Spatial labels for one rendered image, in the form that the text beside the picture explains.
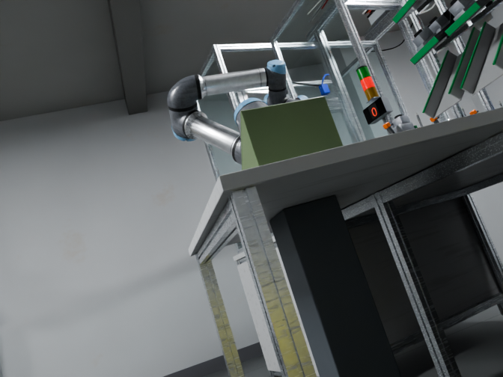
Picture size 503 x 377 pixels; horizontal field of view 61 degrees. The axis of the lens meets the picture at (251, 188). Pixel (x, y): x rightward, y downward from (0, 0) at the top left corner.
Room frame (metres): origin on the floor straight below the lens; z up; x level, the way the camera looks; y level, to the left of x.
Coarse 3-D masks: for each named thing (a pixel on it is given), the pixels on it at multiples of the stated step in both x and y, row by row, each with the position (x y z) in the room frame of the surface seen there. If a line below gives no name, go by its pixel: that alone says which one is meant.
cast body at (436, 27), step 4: (436, 16) 1.30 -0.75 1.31; (440, 16) 1.29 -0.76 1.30; (444, 16) 1.30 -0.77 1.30; (432, 20) 1.30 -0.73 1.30; (436, 20) 1.29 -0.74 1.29; (440, 20) 1.29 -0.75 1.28; (444, 20) 1.30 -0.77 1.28; (432, 24) 1.30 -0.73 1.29; (436, 24) 1.29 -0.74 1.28; (440, 24) 1.29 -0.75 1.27; (444, 24) 1.29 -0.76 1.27; (432, 28) 1.31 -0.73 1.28; (436, 28) 1.30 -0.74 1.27; (440, 28) 1.29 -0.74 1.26; (436, 32) 1.30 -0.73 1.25
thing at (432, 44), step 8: (448, 8) 1.40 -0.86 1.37; (448, 16) 1.41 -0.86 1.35; (448, 24) 1.24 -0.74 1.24; (440, 32) 1.23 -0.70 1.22; (432, 40) 1.24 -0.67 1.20; (440, 40) 1.23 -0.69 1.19; (424, 48) 1.27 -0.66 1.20; (432, 48) 1.26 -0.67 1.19; (416, 56) 1.32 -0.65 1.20; (424, 56) 1.35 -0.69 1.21
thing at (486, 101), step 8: (440, 0) 1.46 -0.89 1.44; (440, 8) 1.48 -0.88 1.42; (416, 16) 1.39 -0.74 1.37; (416, 24) 1.40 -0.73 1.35; (456, 40) 1.48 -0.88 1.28; (464, 48) 1.47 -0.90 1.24; (432, 56) 1.39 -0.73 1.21; (432, 64) 1.40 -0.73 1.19; (440, 64) 1.39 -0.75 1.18; (480, 96) 1.48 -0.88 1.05; (488, 96) 1.47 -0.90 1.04; (456, 104) 1.39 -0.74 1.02; (488, 104) 1.46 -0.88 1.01; (456, 112) 1.40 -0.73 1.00
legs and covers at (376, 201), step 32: (448, 160) 1.16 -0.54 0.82; (480, 160) 1.09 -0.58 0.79; (384, 192) 1.40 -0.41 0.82; (352, 224) 2.26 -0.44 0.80; (384, 224) 1.45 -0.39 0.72; (416, 224) 2.52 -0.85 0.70; (448, 224) 2.63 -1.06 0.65; (480, 224) 2.68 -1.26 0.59; (384, 256) 2.38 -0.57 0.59; (416, 256) 2.48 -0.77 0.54; (448, 256) 2.59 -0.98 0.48; (480, 256) 2.70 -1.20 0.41; (384, 288) 2.34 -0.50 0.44; (416, 288) 1.42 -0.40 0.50; (448, 288) 2.54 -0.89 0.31; (480, 288) 2.65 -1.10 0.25; (384, 320) 2.31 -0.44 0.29; (416, 320) 2.40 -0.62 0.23; (448, 320) 2.44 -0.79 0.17; (448, 352) 1.44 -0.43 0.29
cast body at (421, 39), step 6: (420, 30) 1.28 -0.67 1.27; (426, 30) 1.27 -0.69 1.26; (414, 36) 1.29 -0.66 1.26; (420, 36) 1.27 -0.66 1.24; (426, 36) 1.27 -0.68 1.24; (432, 36) 1.28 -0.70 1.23; (414, 42) 1.31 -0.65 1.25; (420, 42) 1.29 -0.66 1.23; (426, 42) 1.27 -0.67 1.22; (420, 48) 1.29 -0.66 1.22
